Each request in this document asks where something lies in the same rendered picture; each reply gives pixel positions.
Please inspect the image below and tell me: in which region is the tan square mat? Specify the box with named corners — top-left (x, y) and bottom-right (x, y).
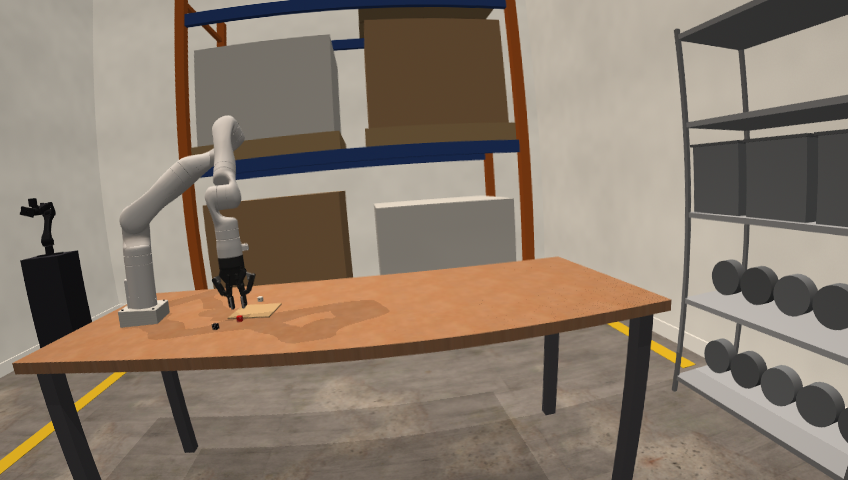
top-left (227, 303), bottom-right (282, 319)

